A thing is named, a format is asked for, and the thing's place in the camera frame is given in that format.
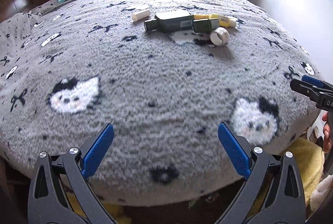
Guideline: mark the yellow tube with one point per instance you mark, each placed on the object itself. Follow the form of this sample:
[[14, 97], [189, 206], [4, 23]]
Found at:
[[226, 20]]

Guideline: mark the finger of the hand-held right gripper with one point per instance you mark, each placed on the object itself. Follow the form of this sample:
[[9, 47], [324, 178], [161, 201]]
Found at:
[[312, 81], [304, 88]]

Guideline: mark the small dark green box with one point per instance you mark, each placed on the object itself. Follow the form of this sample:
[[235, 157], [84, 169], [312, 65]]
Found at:
[[205, 25]]

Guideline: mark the person's right hand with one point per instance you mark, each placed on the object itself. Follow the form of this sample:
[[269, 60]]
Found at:
[[325, 134]]

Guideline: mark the grey printed blanket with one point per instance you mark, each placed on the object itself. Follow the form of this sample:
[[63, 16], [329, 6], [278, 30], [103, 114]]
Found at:
[[156, 78]]

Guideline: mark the white tape roll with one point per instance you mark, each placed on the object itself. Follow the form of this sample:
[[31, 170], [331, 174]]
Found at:
[[219, 36]]

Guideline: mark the grey dotted pillow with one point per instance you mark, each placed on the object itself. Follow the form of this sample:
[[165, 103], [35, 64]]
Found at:
[[46, 5], [15, 27]]

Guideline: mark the white fleece cloth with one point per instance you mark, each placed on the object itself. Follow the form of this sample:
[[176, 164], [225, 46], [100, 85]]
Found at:
[[321, 192]]

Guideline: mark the white cylindrical stick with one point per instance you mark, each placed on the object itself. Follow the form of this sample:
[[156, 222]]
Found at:
[[141, 16]]

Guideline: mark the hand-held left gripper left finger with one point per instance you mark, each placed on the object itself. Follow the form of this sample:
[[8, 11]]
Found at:
[[98, 151]]

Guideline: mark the large dark green bottle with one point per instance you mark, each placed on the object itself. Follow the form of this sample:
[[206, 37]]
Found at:
[[171, 21]]

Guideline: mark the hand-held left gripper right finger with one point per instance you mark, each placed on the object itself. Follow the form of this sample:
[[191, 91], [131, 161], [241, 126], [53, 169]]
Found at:
[[232, 150]]

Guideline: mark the yellow fleece clothing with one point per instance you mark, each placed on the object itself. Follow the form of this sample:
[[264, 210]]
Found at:
[[299, 161]]

